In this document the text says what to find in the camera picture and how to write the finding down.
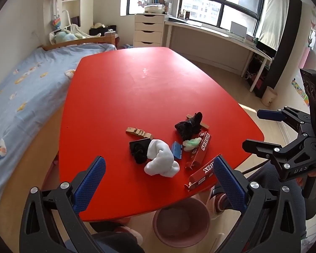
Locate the long red box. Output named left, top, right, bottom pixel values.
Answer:
left=184, top=131, right=212, bottom=170

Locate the person's slipper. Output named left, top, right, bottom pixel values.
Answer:
left=116, top=226, right=144, bottom=244
left=208, top=187, right=227, bottom=218

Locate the person's right slipper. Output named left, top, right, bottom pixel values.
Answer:
left=208, top=187, right=227, bottom=218

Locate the blue printed blanket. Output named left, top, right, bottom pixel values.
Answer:
left=0, top=43, right=117, bottom=217

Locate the wooden bed frame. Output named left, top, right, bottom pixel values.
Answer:
left=38, top=30, right=117, bottom=51

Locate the person's leg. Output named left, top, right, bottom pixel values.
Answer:
left=66, top=223, right=145, bottom=253
left=213, top=161, right=316, bottom=220

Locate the green and white tissue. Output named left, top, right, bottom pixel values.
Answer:
left=182, top=138, right=201, bottom=152

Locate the white bowl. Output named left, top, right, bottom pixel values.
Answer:
left=144, top=4, right=166, bottom=14

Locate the pastel plush toy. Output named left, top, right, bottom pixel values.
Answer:
left=50, top=29, right=86, bottom=44

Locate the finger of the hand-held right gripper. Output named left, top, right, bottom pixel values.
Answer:
left=242, top=134, right=316, bottom=182
left=257, top=107, right=312, bottom=132

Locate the person's left slipper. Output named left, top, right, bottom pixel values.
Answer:
left=116, top=226, right=144, bottom=244

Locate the small white bin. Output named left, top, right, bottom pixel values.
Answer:
left=261, top=86, right=277, bottom=106

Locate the person's left leg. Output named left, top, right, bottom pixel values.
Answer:
left=66, top=223, right=145, bottom=253

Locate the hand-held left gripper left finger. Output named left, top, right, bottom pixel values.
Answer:
left=19, top=156, right=106, bottom=253

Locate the white drawer unit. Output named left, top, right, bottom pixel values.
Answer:
left=134, top=14, right=165, bottom=48

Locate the white sock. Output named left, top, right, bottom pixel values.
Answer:
left=144, top=139, right=180, bottom=178

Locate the blue plastic scraper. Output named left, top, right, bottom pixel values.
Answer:
left=171, top=141, right=184, bottom=160

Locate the wooden stick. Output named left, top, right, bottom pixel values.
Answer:
left=186, top=114, right=210, bottom=129

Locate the tan wooden piece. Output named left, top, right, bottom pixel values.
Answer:
left=126, top=127, right=152, bottom=139

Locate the white desk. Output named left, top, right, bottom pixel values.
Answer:
left=165, top=18, right=273, bottom=93

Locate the white box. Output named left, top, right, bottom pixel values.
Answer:
left=230, top=21, right=248, bottom=38

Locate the black-framed window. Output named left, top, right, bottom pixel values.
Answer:
left=127, top=0, right=267, bottom=31

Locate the colourful wall sticker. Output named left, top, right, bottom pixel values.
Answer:
left=291, top=78, right=310, bottom=106

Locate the black cloth clump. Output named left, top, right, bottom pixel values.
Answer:
left=174, top=112, right=203, bottom=141

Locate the black shelf unit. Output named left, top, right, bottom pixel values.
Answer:
left=254, top=0, right=302, bottom=98

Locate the small black sock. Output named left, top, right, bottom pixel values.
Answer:
left=133, top=144, right=148, bottom=165

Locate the person's right leg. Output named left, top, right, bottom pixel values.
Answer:
left=213, top=161, right=316, bottom=220

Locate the black storage basket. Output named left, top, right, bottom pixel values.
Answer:
left=89, top=25, right=117, bottom=37

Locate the pink trash bin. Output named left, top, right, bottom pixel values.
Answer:
left=153, top=198, right=210, bottom=248

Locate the pink wall paper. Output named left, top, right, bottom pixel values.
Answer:
left=299, top=49, right=310, bottom=69

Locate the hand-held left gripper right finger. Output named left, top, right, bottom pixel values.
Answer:
left=213, top=155, right=307, bottom=253

